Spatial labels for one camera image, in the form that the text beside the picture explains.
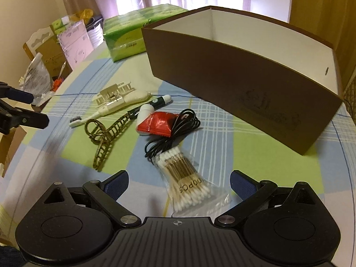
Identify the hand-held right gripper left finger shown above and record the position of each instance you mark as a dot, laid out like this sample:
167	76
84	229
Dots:
118	184

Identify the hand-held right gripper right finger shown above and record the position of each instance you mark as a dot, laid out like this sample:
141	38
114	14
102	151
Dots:
242	185

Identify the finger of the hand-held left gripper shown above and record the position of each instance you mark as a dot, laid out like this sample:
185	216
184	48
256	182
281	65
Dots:
30	119
19	96

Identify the bronze hair claw clip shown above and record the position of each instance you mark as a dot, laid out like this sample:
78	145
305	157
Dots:
103	134

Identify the bag of cotton swabs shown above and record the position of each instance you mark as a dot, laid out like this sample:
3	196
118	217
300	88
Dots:
183	178

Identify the red foil packet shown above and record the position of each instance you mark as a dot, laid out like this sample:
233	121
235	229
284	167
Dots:
158	123

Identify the white hair claw clip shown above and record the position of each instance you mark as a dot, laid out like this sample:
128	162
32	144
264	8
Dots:
107	95

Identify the brown cardboard box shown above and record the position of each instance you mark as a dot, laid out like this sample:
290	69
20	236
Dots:
222	75

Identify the white ribbed container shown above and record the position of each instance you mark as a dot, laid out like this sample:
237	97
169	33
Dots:
96	33

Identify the clear plastic bag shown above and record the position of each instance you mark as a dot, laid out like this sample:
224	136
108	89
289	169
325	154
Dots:
34	78

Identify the checked bedsheet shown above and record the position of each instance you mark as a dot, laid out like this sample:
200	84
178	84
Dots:
250	161

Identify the flat brown cardboard sheet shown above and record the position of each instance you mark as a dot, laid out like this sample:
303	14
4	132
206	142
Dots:
11	148

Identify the small orange object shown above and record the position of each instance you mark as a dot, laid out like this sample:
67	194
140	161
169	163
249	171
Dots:
57	84

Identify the brown cardboard carton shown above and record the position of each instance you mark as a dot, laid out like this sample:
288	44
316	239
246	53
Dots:
51	57

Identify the white carved furniture piece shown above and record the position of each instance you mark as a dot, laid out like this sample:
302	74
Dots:
39	34

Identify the pink and white carton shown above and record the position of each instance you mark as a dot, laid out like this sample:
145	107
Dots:
75	44

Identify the white pill bottle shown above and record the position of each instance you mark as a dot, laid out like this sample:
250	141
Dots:
144	111

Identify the dark green tube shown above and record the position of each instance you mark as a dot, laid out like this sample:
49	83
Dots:
156	101

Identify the yellow plastic bag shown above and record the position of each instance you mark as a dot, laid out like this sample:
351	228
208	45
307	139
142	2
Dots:
83	14

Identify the green tissue pack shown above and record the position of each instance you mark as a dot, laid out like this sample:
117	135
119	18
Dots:
125	30

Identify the wooden wardrobe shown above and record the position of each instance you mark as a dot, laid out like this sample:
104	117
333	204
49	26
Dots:
319	11

